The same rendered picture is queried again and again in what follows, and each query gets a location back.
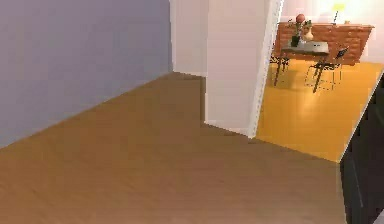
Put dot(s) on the dark dining table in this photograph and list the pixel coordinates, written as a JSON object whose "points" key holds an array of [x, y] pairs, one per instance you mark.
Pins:
{"points": [[301, 52]]}

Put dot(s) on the black metal chair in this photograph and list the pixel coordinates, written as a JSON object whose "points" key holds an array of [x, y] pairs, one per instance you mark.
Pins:
{"points": [[277, 60], [328, 65]]}

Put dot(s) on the grey laptop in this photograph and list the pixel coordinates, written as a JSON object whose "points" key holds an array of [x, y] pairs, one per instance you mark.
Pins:
{"points": [[315, 45]]}

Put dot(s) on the yellow table lamp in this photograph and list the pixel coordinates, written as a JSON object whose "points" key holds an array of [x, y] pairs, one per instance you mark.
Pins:
{"points": [[338, 11]]}

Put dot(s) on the red ball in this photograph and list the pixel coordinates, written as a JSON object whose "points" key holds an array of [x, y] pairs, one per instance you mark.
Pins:
{"points": [[300, 17]]}

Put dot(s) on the house plant in black pot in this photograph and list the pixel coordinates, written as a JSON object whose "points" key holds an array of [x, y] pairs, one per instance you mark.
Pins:
{"points": [[295, 38]]}

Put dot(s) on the beige vase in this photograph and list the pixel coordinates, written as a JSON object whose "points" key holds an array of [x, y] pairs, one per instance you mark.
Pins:
{"points": [[309, 35]]}

